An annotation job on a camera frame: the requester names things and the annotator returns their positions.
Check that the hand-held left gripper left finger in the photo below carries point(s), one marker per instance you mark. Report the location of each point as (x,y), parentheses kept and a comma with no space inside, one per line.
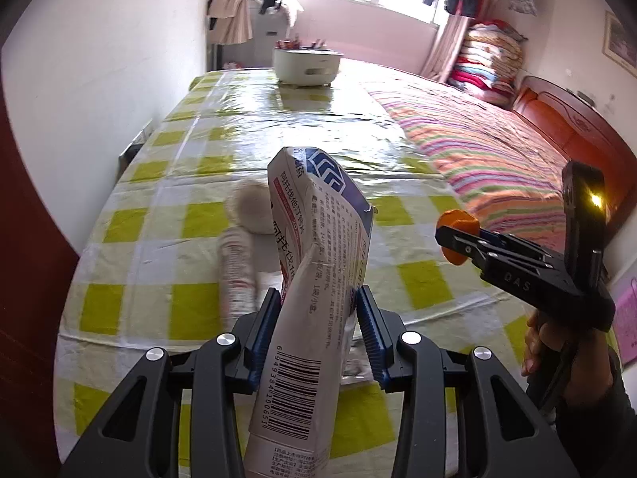
(263,333)

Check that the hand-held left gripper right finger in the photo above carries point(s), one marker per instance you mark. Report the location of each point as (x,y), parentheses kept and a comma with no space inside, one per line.
(371,338)

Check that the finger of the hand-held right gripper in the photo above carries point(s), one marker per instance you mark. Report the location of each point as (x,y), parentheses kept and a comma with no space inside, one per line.
(512,251)

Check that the white toothpaste tube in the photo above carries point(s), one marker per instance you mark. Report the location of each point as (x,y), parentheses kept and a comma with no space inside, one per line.
(308,308)

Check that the person's right forearm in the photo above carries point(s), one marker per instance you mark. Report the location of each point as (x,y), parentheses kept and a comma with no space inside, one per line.
(607,433)

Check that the person's right hand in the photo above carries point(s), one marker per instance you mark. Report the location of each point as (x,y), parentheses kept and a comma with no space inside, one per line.
(535,348)

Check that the pink plastic basket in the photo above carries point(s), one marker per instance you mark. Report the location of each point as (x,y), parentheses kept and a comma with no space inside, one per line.
(627,323)

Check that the clear plastic bottle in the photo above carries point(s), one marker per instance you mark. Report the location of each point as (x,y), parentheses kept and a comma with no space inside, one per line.
(234,269)

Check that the striped bed sheet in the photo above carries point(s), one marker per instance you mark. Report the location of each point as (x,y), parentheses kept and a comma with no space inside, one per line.
(477,159)

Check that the yellow checked plastic tablecloth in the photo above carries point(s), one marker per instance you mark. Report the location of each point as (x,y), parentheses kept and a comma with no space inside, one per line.
(174,259)

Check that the wooden bed headboard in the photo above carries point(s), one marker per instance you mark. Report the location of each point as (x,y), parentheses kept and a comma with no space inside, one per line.
(572,134)

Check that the stack of folded blankets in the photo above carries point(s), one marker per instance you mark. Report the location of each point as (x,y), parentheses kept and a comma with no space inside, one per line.
(485,64)

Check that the pink curtain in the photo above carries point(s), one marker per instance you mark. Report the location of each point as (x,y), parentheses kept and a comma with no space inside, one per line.
(445,47)

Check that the white plastic pot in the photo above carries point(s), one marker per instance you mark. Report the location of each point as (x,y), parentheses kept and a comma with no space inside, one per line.
(306,67)

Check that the white cabinet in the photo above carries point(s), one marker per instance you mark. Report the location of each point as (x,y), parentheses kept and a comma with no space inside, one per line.
(263,40)

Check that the beige hanging garment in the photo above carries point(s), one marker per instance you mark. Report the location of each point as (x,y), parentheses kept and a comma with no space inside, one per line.
(231,15)

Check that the white lace cloth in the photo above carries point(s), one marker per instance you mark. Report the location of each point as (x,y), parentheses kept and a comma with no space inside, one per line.
(293,7)

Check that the framed wall picture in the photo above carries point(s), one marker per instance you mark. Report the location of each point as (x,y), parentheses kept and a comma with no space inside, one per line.
(622,42)

